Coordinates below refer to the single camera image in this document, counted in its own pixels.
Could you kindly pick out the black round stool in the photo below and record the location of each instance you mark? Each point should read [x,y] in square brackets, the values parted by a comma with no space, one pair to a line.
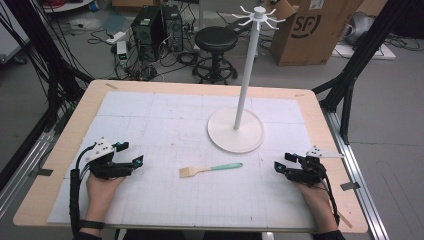
[215,41]

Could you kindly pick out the black wristband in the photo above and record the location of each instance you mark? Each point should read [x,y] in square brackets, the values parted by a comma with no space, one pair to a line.
[91,224]

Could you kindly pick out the white round table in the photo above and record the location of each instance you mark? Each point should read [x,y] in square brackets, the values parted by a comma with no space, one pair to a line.
[66,5]

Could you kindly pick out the slim black computer tower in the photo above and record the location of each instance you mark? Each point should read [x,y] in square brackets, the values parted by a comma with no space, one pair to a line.
[173,28]

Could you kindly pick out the black frame stand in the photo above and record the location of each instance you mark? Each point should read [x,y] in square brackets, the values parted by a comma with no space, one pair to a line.
[50,66]
[353,66]

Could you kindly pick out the white flat board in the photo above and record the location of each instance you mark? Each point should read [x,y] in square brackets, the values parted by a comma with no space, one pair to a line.
[363,51]

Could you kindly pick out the person's right hand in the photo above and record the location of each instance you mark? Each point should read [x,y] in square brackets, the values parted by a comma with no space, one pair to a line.
[315,200]

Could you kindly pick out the white grid mat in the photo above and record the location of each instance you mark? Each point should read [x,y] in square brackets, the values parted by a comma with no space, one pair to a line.
[186,200]

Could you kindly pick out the aluminium rail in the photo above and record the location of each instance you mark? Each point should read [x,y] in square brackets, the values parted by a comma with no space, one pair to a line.
[360,186]
[23,173]

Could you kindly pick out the small device with green display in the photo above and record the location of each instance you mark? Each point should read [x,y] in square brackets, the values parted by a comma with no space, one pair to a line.
[122,53]

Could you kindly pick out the person's left hand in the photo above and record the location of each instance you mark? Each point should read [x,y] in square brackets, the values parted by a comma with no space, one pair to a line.
[100,195]

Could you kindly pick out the large cardboard box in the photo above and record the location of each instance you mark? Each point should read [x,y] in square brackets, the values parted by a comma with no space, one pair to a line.
[310,36]

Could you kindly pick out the grey tape piece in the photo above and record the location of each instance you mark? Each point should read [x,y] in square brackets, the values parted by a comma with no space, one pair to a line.
[350,186]

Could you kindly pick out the white power strip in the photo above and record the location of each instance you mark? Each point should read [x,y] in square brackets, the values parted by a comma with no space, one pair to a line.
[115,37]

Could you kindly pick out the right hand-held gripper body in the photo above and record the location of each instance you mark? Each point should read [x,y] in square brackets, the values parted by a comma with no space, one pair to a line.
[308,170]

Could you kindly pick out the large black computer tower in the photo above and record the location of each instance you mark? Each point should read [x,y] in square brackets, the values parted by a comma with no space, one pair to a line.
[148,33]

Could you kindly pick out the black tape piece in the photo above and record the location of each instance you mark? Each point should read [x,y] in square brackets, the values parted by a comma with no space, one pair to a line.
[44,172]

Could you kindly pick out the white hook rack stand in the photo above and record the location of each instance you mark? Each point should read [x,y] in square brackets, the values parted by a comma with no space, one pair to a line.
[240,110]

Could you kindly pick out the grey bag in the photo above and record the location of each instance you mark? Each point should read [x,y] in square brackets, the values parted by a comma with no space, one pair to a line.
[360,28]

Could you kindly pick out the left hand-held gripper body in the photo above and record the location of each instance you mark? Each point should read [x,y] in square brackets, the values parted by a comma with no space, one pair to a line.
[103,166]

